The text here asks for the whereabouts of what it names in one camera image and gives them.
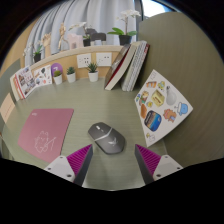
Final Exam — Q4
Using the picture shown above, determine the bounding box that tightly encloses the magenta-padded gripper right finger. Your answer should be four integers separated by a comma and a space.
134, 143, 184, 185

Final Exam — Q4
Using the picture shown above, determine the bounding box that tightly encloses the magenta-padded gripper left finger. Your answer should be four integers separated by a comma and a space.
43, 143, 94, 187

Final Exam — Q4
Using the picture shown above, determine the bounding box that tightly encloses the grey computer mouse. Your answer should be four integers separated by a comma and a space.
87, 122, 126, 155

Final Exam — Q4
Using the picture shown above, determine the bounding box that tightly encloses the pink mouse pad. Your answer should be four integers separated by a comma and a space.
17, 107, 75, 164

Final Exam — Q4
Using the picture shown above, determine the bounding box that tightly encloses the large cartoon sticker sheet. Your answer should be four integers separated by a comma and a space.
134, 69, 194, 148

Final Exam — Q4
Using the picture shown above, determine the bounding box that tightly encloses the small dark-green potted plant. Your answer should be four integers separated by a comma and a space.
66, 66, 77, 84

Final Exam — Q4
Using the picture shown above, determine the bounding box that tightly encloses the small light-green potted plant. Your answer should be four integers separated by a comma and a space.
53, 69, 64, 86

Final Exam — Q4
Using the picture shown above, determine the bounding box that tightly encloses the small spiky potted plant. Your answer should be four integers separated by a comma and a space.
86, 62, 100, 83

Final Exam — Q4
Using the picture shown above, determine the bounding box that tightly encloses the beige card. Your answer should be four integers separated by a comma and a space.
0, 92, 17, 124

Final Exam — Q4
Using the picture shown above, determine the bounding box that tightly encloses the white cover book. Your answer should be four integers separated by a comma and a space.
120, 41, 143, 92

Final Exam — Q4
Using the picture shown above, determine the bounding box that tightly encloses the small sticker sheet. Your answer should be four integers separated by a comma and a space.
32, 64, 53, 88

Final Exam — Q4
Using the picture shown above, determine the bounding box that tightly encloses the photo-covered magazine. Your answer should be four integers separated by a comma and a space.
14, 65, 37, 100

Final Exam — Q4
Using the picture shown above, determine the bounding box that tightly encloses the thick white book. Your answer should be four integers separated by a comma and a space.
9, 73, 22, 102

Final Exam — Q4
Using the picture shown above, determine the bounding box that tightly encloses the dark cover book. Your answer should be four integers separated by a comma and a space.
104, 43, 132, 92

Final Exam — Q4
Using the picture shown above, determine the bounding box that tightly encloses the purple round sign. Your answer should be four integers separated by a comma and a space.
50, 62, 64, 77

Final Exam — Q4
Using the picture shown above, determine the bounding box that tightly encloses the light wooden desk ledge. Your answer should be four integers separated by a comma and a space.
19, 44, 125, 83

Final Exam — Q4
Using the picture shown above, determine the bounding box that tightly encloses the white orchid small black pot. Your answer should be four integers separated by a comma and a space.
23, 41, 44, 64

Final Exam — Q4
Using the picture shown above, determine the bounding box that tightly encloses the white orchid behind horses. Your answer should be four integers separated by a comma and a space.
68, 21, 93, 48

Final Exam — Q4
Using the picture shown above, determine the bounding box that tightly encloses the pink horse figure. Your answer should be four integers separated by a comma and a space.
65, 33, 84, 50

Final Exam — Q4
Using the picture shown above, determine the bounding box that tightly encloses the large white orchid black pot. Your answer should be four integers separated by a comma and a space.
107, 9, 142, 46

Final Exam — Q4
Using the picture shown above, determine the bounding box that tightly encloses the dark grey horse figure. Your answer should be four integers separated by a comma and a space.
84, 28, 107, 46

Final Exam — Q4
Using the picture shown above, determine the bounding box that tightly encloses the wooden mannequin figure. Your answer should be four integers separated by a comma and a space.
57, 22, 68, 52

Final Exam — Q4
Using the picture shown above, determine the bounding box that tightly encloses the grey curtain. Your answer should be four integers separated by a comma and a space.
24, 0, 143, 68

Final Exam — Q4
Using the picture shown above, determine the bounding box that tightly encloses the window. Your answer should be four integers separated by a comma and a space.
141, 0, 174, 18

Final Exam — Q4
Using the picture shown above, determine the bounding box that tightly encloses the white wall socket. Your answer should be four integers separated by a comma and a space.
76, 53, 93, 69
95, 51, 113, 67

